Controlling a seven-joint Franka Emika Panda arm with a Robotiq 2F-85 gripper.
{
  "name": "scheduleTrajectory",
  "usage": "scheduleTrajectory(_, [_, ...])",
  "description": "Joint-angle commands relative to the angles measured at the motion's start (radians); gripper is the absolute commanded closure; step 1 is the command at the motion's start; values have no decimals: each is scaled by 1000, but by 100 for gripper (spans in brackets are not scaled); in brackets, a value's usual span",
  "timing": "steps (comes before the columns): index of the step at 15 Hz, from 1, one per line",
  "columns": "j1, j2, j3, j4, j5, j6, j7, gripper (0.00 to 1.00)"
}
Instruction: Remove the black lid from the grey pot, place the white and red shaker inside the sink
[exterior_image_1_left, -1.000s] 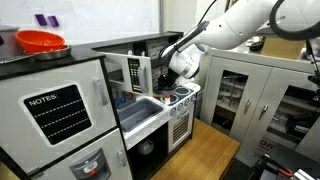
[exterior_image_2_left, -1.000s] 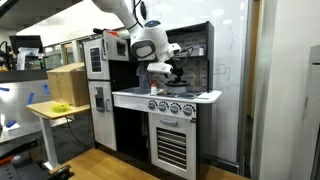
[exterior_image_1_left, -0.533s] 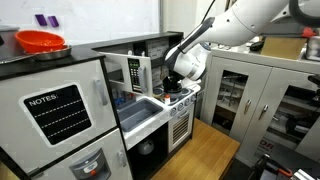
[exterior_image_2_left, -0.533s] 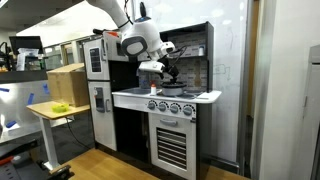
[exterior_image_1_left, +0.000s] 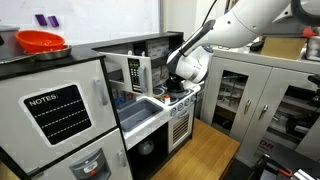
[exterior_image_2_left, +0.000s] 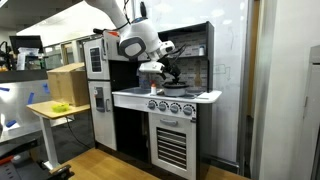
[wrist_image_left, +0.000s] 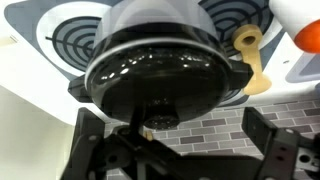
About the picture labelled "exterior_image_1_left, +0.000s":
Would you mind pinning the black and red tool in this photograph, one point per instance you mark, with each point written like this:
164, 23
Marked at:
270, 166

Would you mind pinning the silver metal can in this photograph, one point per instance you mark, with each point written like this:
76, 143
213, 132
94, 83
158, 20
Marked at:
313, 48

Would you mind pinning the white toy microwave door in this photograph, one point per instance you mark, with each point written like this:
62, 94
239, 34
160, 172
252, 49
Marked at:
123, 73

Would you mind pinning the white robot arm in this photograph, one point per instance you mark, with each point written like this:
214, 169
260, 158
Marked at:
246, 23

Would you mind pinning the white toy kettle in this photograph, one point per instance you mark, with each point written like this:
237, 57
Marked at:
146, 146

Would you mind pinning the orange plastic colander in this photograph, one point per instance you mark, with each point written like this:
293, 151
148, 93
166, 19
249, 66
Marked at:
40, 40

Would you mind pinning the silver metal pan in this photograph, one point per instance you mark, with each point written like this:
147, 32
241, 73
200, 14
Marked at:
53, 55

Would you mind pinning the grey toy sink basin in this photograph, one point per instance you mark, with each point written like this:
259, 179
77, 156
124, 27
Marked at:
140, 113

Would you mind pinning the toy kitchen playset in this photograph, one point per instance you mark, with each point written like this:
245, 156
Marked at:
143, 133

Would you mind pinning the purple whiteboard magnet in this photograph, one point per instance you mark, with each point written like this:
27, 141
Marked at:
53, 21
41, 20

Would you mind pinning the red object on box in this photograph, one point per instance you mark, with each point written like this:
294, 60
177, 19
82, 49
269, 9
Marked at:
308, 32

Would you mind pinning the white whiteboard panel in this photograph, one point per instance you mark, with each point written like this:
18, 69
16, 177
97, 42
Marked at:
100, 16

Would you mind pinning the grey metal container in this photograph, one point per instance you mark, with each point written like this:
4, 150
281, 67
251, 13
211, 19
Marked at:
8, 43

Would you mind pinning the white storage cabinet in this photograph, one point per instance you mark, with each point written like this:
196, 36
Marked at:
216, 83

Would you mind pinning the white toy oven door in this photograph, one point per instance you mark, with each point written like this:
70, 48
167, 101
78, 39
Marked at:
180, 130

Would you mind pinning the black pot lid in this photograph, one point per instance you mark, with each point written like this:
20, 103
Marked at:
176, 90

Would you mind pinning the toy refrigerator with chalkboard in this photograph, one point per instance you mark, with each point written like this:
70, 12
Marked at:
103, 113

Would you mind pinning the fridge door with dispenser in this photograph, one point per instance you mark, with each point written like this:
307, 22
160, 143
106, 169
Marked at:
113, 143

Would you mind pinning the tan cardboard box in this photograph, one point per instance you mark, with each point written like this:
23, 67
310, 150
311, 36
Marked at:
283, 48

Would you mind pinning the white and red shaker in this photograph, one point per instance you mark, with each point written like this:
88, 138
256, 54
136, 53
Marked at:
167, 99

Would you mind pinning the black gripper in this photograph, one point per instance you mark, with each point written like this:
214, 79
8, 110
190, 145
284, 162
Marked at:
175, 81

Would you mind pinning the grey stove knob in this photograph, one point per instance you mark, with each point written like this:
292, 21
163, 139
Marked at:
173, 111
180, 106
186, 102
192, 98

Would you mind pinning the wooden spoon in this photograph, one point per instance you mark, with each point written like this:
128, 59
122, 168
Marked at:
158, 96

